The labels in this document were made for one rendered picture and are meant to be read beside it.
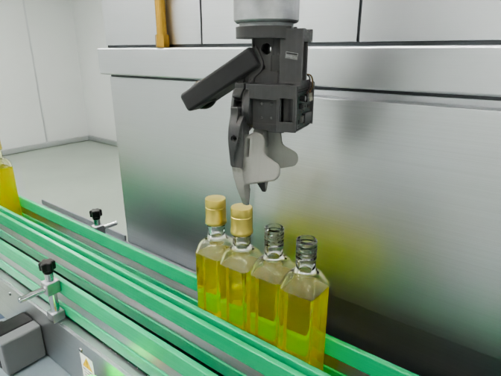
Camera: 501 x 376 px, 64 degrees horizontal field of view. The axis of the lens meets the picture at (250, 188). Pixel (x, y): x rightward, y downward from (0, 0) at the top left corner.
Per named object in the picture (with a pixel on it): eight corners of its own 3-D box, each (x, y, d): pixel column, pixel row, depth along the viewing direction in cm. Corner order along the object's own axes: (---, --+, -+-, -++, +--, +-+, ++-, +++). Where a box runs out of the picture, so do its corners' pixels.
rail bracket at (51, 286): (68, 320, 80) (58, 261, 76) (31, 340, 75) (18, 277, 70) (58, 312, 82) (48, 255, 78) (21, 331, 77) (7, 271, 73)
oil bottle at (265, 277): (294, 366, 68) (299, 254, 61) (275, 386, 64) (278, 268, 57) (267, 351, 71) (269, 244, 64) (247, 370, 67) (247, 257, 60)
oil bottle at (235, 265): (265, 353, 71) (266, 245, 64) (244, 371, 67) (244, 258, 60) (240, 339, 74) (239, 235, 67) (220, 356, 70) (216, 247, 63)
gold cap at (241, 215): (257, 231, 63) (257, 205, 62) (243, 239, 61) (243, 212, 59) (240, 225, 65) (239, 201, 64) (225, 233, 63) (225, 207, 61)
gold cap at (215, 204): (203, 226, 65) (201, 201, 64) (208, 217, 68) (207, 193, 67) (224, 227, 65) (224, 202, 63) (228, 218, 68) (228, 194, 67)
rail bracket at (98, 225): (124, 251, 108) (118, 205, 104) (101, 261, 103) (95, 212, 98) (115, 247, 110) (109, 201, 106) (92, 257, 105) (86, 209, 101)
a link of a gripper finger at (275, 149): (295, 196, 54) (292, 133, 49) (255, 190, 57) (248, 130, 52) (302, 185, 57) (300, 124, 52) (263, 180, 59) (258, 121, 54)
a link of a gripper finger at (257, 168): (272, 213, 47) (279, 133, 46) (227, 206, 49) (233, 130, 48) (281, 210, 49) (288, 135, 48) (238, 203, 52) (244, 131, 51)
